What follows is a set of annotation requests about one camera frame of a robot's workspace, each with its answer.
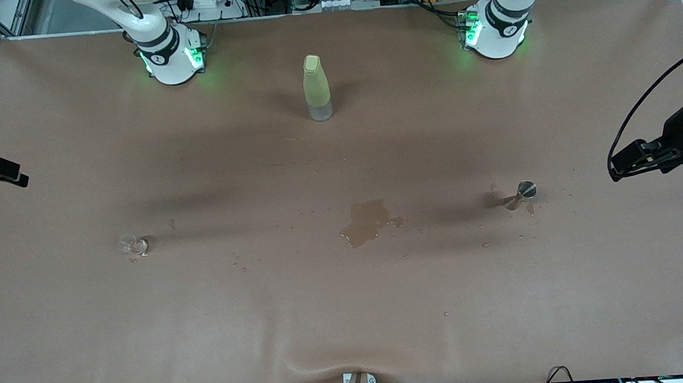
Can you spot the brown table cover mat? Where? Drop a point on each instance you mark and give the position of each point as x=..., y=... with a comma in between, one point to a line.
x=350, y=311

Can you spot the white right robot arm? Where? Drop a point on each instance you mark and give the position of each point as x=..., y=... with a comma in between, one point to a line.
x=173, y=65

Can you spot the spilled liquid puddle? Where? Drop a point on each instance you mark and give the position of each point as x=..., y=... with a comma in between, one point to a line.
x=365, y=223

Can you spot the white connector block row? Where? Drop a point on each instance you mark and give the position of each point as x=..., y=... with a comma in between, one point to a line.
x=334, y=3

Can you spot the steel jigger measuring cup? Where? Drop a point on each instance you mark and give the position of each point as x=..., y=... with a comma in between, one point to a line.
x=526, y=189

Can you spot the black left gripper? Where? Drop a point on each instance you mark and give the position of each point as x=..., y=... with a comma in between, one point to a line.
x=675, y=130

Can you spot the white power strip with plugs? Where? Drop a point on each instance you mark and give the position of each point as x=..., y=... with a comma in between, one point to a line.
x=208, y=2

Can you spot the small clear glass cup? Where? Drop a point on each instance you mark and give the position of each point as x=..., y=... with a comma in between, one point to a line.
x=135, y=245

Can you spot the yellow-green translucent bottle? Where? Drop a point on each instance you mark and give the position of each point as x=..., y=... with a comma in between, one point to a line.
x=316, y=85

